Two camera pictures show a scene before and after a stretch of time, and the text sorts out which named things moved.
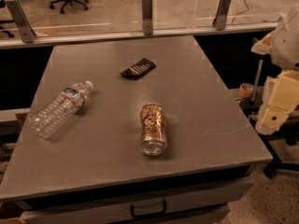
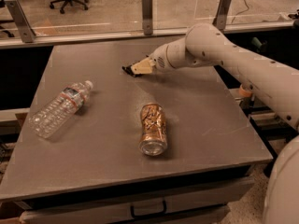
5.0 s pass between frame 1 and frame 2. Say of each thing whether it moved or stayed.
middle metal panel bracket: stayed
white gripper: moved
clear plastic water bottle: stayed
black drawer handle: stayed
